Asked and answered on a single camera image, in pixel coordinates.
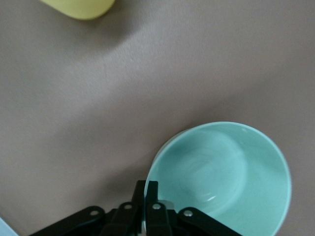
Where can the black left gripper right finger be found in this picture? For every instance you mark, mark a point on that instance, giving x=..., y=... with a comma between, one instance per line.
x=157, y=221

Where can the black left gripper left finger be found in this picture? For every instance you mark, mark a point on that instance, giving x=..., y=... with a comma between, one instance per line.
x=123, y=221

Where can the mint green bowl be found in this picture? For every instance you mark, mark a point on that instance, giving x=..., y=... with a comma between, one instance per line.
x=221, y=167

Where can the yellow cup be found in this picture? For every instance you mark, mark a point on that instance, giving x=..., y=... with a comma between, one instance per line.
x=81, y=7

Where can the translucent white plastic box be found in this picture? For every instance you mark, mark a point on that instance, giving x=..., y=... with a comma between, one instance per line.
x=5, y=228

